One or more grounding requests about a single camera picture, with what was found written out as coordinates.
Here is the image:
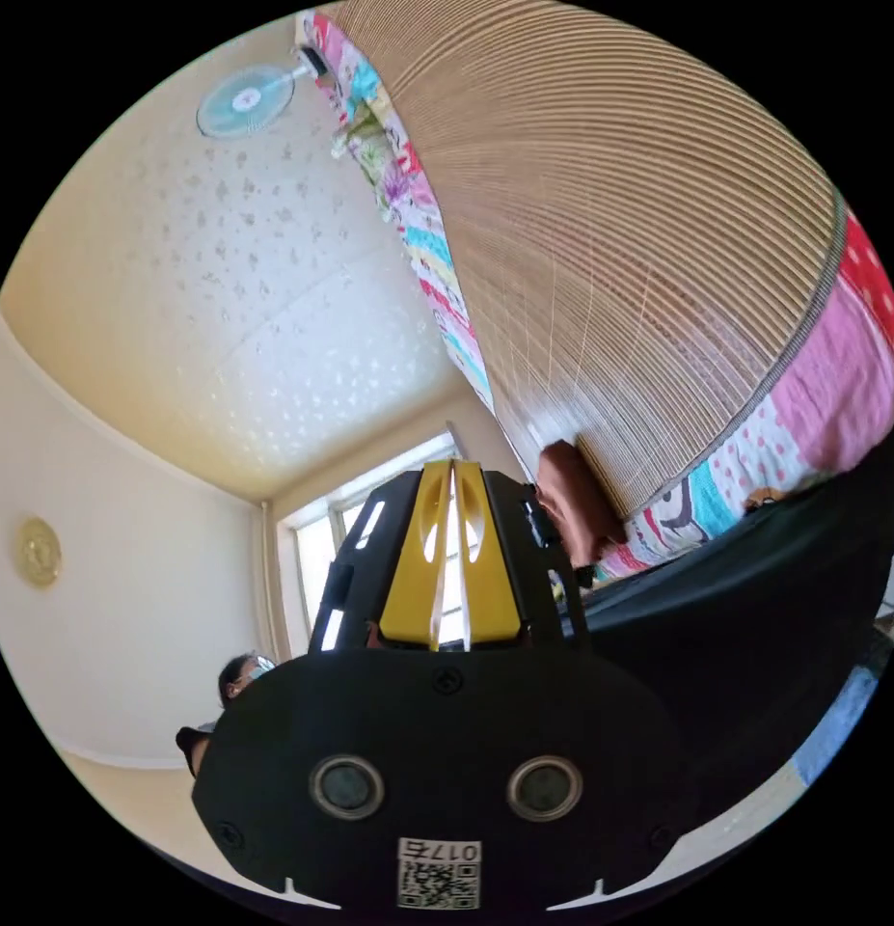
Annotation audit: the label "bed with woven mat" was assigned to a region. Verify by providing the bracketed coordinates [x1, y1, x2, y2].
[295, 0, 894, 582]

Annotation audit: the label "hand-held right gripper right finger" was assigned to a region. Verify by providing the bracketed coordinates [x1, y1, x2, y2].
[453, 459, 523, 646]

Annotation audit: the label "brown pants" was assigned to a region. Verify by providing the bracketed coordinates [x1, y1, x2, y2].
[534, 439, 629, 570]

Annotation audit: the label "window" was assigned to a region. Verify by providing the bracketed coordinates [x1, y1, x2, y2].
[272, 427, 478, 656]

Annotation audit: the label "blue fan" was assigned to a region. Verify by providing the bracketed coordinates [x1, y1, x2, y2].
[195, 45, 329, 140]

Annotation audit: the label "person's body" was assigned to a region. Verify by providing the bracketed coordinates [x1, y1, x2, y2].
[174, 462, 894, 797]

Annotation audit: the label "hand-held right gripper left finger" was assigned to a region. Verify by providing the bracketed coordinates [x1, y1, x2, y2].
[378, 459, 454, 645]

